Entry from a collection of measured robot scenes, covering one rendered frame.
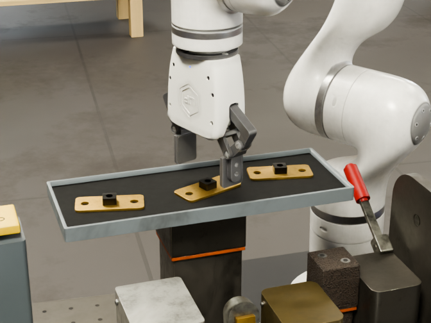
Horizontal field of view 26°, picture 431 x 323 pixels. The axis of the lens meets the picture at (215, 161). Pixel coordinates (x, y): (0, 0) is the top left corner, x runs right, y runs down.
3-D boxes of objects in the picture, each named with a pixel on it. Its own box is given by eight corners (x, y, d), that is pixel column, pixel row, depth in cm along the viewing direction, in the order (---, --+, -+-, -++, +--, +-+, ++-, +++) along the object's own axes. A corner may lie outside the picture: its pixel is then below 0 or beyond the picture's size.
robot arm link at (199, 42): (154, 20, 111) (156, 44, 112) (201, 36, 105) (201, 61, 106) (210, 9, 116) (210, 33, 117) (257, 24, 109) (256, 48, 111)
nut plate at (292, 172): (250, 181, 121) (250, 172, 120) (245, 169, 124) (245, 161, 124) (313, 177, 122) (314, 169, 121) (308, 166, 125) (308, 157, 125)
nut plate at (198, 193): (190, 203, 115) (190, 194, 114) (172, 193, 118) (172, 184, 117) (242, 185, 120) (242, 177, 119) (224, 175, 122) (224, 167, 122)
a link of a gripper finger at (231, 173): (219, 136, 111) (219, 186, 114) (236, 143, 109) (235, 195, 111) (239, 129, 113) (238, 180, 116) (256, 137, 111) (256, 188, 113)
